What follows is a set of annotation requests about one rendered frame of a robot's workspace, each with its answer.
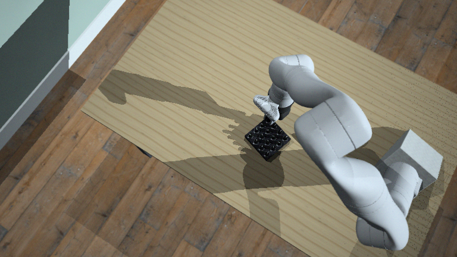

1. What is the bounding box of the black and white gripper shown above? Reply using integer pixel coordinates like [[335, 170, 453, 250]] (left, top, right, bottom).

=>
[[253, 87, 294, 126]]

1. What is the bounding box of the black box with knobs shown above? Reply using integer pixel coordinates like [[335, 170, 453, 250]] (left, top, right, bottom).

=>
[[245, 118, 291, 161]]

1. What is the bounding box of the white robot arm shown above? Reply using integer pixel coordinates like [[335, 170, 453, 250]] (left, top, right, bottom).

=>
[[268, 54, 422, 250]]

